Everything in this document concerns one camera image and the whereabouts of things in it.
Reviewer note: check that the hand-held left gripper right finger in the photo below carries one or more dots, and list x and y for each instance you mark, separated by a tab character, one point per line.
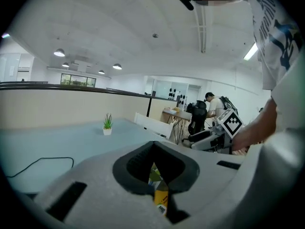
205	175

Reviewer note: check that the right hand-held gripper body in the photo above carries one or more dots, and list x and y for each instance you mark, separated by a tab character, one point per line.
230	125

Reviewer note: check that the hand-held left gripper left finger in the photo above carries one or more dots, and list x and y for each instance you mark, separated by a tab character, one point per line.
102	190

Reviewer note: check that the person's right forearm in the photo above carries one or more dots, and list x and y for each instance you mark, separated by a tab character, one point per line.
259	124

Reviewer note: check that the light blue desk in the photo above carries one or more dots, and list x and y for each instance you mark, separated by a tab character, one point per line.
71	142

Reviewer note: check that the black office chair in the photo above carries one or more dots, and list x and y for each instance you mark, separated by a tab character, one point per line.
198	116

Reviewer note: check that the yellow box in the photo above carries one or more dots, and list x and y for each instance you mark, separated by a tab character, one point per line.
162	197

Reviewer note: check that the wooden table with metal legs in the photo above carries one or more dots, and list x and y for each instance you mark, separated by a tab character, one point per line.
177	115

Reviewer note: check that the small potted green plant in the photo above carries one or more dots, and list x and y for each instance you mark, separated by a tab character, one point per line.
107	125

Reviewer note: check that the white chair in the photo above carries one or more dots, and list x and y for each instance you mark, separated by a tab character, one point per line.
155	125

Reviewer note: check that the fluorescent ceiling light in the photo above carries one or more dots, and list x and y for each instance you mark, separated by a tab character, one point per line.
250	51

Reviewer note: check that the white printed t-shirt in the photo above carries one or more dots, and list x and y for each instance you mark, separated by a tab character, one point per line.
274	44

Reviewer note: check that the black handrail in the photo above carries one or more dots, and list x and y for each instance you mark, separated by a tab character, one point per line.
71	87

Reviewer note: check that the dark framed window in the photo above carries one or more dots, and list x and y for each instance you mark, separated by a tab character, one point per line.
78	80

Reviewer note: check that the black pendant lamp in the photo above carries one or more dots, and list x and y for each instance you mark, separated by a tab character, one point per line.
65	65
101	72
117	66
59	53

